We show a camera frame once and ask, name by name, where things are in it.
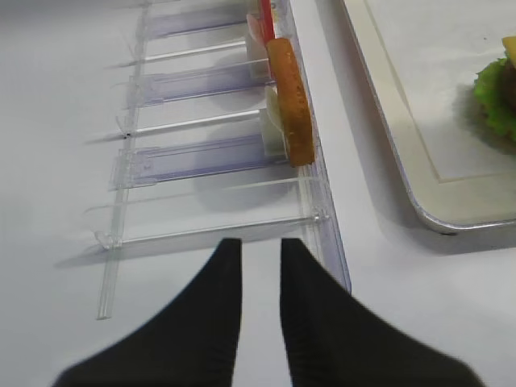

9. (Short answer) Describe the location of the brown bread slice in rack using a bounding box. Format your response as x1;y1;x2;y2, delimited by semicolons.
266;38;315;167

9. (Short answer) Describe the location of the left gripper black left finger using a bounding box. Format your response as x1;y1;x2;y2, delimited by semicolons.
55;239;242;386

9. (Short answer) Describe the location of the pale onion slice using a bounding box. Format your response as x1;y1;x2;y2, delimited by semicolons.
264;86;282;131

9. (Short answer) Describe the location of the clear acrylic food rack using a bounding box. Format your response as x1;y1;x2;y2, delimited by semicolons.
84;1;351;320

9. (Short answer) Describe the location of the yellow cheese slice on tray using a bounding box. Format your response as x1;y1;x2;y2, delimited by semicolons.
501;35;516;68

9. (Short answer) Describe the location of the green lettuce leaf on tray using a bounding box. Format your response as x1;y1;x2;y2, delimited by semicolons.
473;57;515;143

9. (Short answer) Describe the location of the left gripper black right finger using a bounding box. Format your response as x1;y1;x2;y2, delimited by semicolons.
280;239;482;386

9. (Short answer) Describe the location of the white rectangular tray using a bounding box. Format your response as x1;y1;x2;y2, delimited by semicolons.
344;1;515;233

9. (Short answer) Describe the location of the brown meat patty on tray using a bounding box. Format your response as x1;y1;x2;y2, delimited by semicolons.
499;60;516;114

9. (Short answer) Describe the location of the red tomato slice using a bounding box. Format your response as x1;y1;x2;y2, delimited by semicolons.
259;0;275;43

